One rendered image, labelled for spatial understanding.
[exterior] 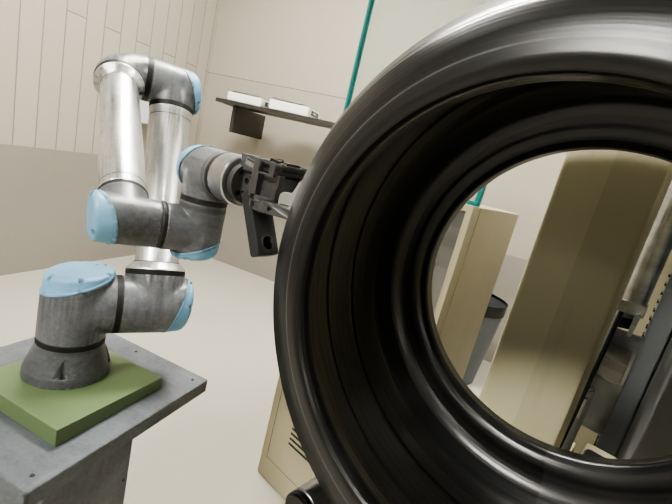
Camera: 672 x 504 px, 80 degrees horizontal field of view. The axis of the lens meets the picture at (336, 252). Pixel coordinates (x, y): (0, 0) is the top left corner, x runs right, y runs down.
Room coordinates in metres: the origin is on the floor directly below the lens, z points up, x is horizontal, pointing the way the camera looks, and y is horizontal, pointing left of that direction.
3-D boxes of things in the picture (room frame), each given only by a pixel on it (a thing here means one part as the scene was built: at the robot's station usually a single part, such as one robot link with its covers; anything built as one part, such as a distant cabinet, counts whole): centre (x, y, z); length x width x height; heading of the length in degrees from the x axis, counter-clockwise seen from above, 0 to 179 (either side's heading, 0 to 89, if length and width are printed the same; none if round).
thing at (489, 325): (2.80, -1.01, 0.31); 0.50 x 0.49 x 0.62; 71
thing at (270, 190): (0.68, 0.14, 1.23); 0.12 x 0.08 x 0.09; 51
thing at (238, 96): (3.60, 1.00, 1.61); 0.34 x 0.33 x 0.09; 71
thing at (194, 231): (0.78, 0.29, 1.11); 0.12 x 0.09 x 0.12; 126
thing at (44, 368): (0.90, 0.59, 0.69); 0.19 x 0.19 x 0.10
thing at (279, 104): (3.47, 0.60, 1.61); 0.37 x 0.35 x 0.09; 71
